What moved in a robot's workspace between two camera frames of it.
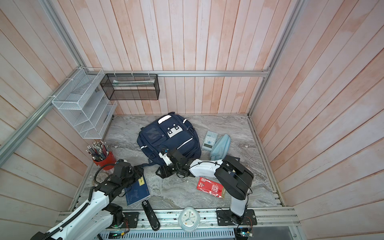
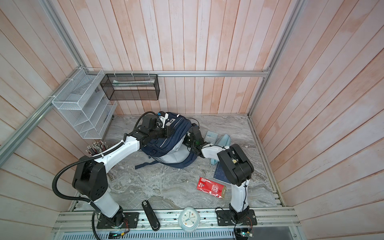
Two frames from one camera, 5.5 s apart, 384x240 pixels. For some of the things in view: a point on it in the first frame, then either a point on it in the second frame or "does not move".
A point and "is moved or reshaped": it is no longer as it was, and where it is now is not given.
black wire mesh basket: (131, 86) does not move
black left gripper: (137, 172) -> (167, 134)
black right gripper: (164, 169) -> (186, 135)
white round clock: (189, 219) does not move
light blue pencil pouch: (221, 148) does not move
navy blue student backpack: (169, 131) does not move
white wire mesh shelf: (81, 103) does not move
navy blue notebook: (137, 192) is moved or reshaped
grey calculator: (209, 140) does not move
